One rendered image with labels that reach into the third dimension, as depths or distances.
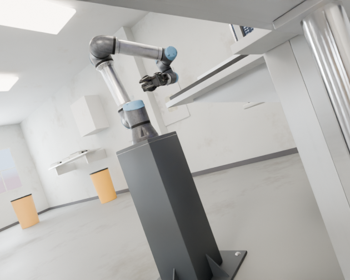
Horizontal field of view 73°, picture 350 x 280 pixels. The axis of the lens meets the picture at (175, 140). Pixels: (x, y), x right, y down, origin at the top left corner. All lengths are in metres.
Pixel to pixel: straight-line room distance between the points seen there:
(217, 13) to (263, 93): 0.51
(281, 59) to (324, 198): 0.34
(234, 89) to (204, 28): 3.37
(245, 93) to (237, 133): 3.12
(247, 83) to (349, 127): 0.45
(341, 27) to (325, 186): 0.38
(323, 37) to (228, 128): 3.59
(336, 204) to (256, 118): 3.16
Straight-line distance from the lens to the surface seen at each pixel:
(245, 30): 1.84
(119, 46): 1.41
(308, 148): 0.64
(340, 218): 0.69
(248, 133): 3.83
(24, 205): 6.83
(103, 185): 5.36
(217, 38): 4.01
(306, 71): 0.61
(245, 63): 0.68
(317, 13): 0.38
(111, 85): 1.46
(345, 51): 0.38
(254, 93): 0.77
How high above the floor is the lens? 0.73
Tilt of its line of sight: level
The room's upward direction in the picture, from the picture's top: 20 degrees counter-clockwise
